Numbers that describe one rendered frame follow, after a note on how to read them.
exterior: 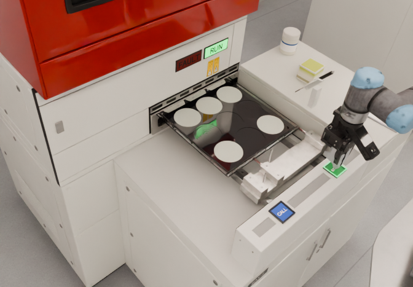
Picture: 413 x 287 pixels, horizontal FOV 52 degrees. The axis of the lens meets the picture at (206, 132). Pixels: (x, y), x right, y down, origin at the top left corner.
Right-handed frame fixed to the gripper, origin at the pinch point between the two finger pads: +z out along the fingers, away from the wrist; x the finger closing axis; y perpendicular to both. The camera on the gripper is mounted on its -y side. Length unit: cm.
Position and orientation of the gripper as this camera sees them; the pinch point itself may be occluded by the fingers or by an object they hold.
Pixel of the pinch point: (338, 166)
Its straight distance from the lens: 141.1
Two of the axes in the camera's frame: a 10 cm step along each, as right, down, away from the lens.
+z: -0.7, 7.1, 7.0
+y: -6.7, -5.5, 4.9
